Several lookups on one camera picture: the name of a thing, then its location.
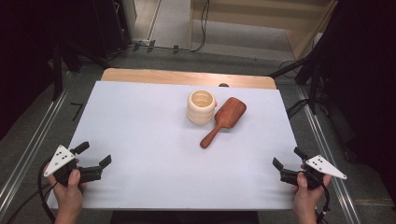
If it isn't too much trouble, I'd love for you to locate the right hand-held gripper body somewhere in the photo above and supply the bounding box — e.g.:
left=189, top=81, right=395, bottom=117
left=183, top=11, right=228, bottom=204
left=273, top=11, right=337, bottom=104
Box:
left=279, top=154, right=348, bottom=190

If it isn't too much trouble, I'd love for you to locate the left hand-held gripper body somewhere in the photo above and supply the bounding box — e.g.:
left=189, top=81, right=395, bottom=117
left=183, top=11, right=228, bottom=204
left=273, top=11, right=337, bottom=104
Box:
left=43, top=144, right=104, bottom=188

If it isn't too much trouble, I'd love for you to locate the brown wooden hairbrush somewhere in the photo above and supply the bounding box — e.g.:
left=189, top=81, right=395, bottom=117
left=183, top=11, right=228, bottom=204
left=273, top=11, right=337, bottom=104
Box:
left=199, top=96, right=248, bottom=149

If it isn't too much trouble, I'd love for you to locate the cream ribbed cup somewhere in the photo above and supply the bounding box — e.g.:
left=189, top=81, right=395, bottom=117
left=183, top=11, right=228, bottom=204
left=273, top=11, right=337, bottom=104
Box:
left=186, top=89, right=218, bottom=126

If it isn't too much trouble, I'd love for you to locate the person's right hand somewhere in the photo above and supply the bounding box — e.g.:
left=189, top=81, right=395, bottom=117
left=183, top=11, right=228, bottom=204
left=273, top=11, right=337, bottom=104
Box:
left=291, top=163, right=332, bottom=215

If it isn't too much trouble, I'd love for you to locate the person's left hand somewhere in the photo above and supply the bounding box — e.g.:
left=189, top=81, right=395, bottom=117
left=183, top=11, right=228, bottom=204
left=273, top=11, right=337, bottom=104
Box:
left=43, top=158, right=88, bottom=212

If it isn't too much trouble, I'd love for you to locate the white board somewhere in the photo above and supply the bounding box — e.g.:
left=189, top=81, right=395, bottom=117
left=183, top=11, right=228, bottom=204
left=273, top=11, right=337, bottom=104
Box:
left=46, top=80, right=304, bottom=211

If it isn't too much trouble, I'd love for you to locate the black metal stand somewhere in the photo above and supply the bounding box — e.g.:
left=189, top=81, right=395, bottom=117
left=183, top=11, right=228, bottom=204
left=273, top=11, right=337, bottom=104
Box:
left=50, top=38, right=110, bottom=102

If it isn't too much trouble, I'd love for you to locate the dark clothing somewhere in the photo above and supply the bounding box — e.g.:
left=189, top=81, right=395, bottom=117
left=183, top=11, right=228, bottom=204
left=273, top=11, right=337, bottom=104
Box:
left=109, top=210, right=260, bottom=224

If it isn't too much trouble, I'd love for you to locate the light wooden table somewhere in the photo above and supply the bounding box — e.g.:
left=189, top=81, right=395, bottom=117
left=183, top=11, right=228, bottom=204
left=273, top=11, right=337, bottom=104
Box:
left=101, top=68, right=277, bottom=91

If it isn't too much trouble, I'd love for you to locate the black cabinet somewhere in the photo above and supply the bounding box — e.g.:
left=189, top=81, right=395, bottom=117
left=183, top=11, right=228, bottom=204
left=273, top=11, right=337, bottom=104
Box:
left=92, top=0, right=133, bottom=60

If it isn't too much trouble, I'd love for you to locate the light wooden cabinet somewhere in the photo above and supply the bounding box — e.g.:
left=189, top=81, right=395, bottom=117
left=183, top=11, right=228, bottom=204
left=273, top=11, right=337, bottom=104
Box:
left=189, top=0, right=339, bottom=61

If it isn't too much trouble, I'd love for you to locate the metal floor rail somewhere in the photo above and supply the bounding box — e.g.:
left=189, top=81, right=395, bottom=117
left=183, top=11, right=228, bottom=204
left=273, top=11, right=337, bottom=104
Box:
left=296, top=86, right=362, bottom=224
left=0, top=88, right=69, bottom=216

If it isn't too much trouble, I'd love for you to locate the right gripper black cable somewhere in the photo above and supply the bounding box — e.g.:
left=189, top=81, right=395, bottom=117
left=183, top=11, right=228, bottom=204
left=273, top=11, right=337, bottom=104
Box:
left=313, top=179, right=332, bottom=224

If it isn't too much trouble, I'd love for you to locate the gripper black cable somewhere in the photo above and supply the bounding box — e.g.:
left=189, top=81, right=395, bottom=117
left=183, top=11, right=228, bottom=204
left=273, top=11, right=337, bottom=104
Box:
left=36, top=159, right=58, bottom=224
left=313, top=179, right=332, bottom=224

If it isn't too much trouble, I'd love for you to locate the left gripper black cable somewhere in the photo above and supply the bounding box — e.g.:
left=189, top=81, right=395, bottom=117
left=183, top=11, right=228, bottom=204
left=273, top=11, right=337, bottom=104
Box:
left=36, top=159, right=58, bottom=224

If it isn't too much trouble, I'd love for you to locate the black floor cable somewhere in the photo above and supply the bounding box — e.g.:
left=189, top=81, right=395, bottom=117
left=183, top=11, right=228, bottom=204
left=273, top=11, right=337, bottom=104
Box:
left=7, top=182, right=53, bottom=224
left=269, top=59, right=312, bottom=79
left=285, top=98, right=311, bottom=119

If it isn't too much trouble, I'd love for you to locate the hanging black cable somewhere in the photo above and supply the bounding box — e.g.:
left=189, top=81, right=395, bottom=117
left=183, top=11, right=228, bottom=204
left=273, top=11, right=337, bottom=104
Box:
left=190, top=0, right=210, bottom=53

